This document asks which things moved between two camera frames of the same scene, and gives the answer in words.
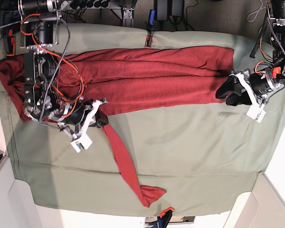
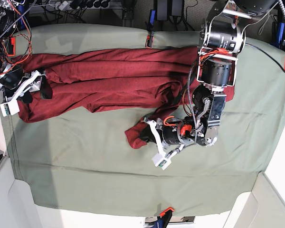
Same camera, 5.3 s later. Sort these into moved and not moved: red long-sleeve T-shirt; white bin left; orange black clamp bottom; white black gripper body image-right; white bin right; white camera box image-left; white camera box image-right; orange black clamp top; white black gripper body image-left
Moved: white black gripper body image-right; red long-sleeve T-shirt; white camera box image-left; white camera box image-right; white black gripper body image-left
Not moved: white bin right; orange black clamp bottom; white bin left; orange black clamp top
